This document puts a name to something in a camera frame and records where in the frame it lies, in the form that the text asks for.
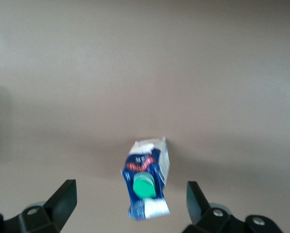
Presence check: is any blue milk carton green cap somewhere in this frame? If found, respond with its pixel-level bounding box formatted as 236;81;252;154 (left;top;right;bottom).
120;136;171;220

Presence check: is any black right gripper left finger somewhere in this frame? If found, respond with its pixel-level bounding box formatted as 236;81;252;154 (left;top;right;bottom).
0;179;77;233

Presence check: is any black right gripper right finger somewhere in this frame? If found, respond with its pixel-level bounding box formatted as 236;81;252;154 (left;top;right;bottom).
182;181;284;233

